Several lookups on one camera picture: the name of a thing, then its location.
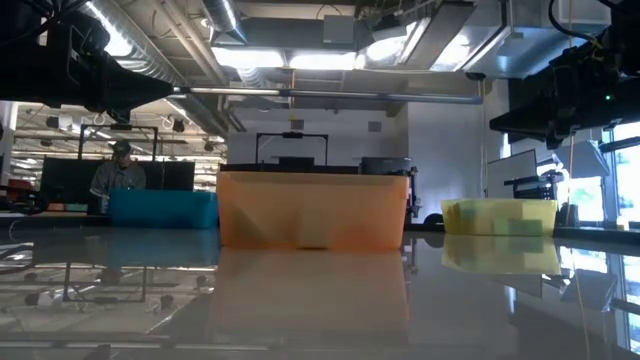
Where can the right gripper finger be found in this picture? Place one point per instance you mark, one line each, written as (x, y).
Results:
(530, 122)

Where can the white monitor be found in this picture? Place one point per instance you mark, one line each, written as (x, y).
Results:
(510, 172)

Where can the person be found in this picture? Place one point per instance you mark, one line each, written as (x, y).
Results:
(117, 175)

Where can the yellow plastic bin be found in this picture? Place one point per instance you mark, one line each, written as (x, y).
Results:
(545, 210)

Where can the window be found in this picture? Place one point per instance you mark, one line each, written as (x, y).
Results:
(627, 175)

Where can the teal flat block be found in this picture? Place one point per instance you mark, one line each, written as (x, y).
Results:
(76, 207)

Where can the blue plastic bin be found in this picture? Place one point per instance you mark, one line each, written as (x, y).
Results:
(160, 210)

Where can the green small cube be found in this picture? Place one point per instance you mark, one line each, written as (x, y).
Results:
(531, 227)

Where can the orange flat block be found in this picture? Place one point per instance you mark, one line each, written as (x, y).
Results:
(56, 207)

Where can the ceiling light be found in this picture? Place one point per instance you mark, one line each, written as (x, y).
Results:
(250, 57)

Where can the red chair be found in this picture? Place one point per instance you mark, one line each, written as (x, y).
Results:
(20, 190)

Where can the black workstation table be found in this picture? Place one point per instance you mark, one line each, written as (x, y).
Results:
(250, 169)

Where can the black equipment stand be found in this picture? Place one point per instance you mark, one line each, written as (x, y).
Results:
(412, 200)

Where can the black box monitor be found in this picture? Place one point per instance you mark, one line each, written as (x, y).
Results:
(385, 166)

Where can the orange plastic bin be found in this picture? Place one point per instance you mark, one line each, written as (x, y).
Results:
(280, 210)

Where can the horizontal steel pipe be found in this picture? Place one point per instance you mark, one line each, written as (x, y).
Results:
(325, 93)

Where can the red-orange block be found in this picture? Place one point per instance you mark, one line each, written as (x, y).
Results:
(355, 236)

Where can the grey ceiling box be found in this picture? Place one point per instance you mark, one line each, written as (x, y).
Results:
(339, 30)

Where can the silver round ceiling duct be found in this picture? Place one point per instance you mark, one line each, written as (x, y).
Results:
(150, 45)

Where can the black metal frame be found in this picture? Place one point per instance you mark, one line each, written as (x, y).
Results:
(80, 145)
(292, 135)

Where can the silver rectangular ceiling duct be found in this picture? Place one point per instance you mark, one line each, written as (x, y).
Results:
(500, 45)

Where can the grey wall plate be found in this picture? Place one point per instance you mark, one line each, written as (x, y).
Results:
(374, 126)
(297, 124)

